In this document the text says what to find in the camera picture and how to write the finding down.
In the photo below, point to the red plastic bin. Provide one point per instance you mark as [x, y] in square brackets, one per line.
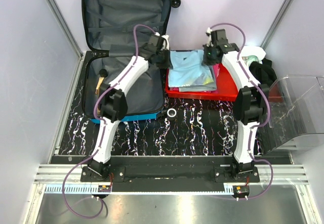
[226, 88]

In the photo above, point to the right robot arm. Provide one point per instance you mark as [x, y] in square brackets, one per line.
[250, 104]

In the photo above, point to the magenta cloth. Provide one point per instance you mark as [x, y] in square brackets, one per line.
[197, 74]

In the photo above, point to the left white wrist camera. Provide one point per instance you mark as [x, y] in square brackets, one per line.
[166, 44]

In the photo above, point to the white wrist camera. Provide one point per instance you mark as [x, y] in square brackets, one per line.
[209, 41]
[166, 44]

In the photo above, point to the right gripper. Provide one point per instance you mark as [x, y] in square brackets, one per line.
[206, 61]

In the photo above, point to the light blue t-shirt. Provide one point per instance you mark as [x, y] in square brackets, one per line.
[184, 59]

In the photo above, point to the blue hard-shell suitcase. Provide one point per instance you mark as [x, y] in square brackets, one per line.
[113, 28]

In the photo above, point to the white cloth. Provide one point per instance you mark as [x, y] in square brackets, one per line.
[250, 54]

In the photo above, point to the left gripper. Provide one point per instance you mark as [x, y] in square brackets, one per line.
[166, 64]

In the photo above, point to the clear plastic container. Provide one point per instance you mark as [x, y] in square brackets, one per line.
[296, 119]

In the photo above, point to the light blue denim garment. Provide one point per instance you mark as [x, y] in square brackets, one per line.
[209, 87]

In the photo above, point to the black cloth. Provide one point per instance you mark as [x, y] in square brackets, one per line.
[263, 72]

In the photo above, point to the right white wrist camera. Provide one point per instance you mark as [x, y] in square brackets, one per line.
[209, 41]

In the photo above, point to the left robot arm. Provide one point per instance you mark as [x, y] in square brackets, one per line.
[112, 102]

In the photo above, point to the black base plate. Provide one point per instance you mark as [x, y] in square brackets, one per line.
[164, 186]

